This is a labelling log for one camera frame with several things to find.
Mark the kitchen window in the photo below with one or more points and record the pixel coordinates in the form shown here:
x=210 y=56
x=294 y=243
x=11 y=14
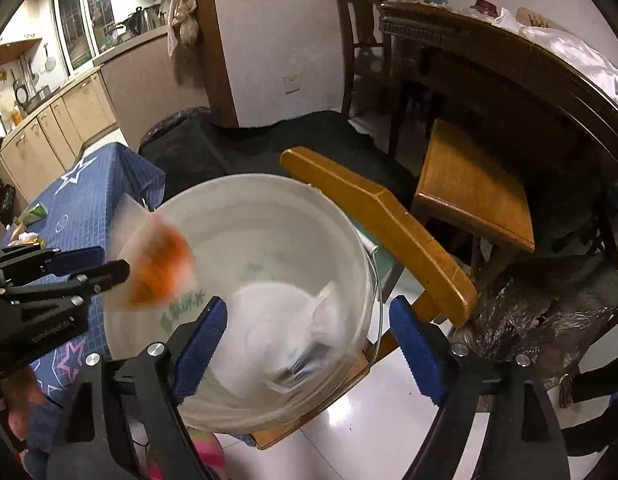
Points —
x=84 y=30

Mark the beige kitchen cabinets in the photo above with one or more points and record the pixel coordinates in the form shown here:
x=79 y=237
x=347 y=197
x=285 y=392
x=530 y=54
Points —
x=130 y=88

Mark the orange white snack wrapper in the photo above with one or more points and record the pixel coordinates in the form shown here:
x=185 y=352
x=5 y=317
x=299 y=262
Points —
x=162 y=264

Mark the long green box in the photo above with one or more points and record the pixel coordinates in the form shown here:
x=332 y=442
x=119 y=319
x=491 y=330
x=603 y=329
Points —
x=32 y=214

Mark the white plastic bucket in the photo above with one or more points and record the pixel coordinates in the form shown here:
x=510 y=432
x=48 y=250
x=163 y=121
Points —
x=296 y=280

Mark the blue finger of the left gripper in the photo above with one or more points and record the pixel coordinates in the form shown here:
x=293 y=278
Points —
x=29 y=280
x=74 y=260

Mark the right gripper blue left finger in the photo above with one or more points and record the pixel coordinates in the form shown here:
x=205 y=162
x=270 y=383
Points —
x=93 y=439

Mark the dark wooden dining table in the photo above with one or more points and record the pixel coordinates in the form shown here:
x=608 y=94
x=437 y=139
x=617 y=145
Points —
x=536 y=114

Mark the wooden stool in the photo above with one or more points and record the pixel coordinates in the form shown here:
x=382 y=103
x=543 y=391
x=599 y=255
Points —
x=464 y=186

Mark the black garbage bag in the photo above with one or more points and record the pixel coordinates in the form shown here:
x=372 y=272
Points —
x=191 y=148

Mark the hanging cloth bag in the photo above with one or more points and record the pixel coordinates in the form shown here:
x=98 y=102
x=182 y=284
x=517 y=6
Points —
x=182 y=25

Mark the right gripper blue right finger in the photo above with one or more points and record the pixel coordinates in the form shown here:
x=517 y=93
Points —
x=523 y=439

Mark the dark wooden chair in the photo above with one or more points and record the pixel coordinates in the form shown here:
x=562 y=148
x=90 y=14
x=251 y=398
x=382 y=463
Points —
x=366 y=50

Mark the blue star tablecloth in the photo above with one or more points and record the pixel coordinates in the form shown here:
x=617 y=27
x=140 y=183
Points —
x=80 y=206

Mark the white cloth on table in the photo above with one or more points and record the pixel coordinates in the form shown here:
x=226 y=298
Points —
x=572 y=50

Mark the small wooden chair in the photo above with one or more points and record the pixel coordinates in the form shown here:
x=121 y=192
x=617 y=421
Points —
x=447 y=289

